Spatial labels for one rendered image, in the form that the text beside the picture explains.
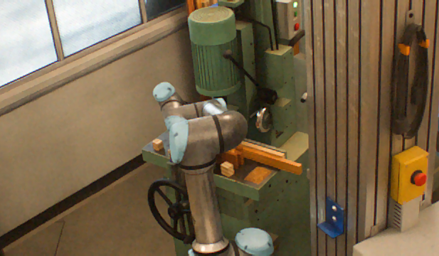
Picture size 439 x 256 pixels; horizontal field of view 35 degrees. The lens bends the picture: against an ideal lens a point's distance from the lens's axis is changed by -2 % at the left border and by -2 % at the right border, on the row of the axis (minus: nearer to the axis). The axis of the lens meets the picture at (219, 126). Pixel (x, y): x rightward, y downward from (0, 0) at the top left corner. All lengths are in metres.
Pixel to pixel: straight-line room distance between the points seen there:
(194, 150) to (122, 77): 2.22
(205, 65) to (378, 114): 1.06
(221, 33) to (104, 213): 1.89
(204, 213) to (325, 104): 0.53
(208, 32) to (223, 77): 0.20
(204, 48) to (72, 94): 1.53
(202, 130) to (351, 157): 0.45
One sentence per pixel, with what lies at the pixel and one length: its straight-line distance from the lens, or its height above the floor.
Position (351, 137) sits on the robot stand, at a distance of 1.78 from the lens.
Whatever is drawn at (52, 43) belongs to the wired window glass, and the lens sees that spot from 3.92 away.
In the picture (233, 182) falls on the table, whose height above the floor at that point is 0.89.
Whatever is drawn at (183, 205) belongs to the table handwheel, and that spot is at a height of 0.82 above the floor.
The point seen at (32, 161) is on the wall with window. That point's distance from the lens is 3.98.
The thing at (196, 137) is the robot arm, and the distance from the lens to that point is 2.00.
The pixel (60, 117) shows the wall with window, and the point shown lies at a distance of 3.99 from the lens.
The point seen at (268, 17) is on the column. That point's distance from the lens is 2.76.
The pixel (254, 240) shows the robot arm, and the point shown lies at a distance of 2.21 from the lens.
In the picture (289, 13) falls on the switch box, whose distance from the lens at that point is 2.77.
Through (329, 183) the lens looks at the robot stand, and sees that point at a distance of 1.95.
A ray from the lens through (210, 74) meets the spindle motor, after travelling 2.64.
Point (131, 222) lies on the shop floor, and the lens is 4.07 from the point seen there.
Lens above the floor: 2.47
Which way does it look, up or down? 31 degrees down
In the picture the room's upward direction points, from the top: 6 degrees counter-clockwise
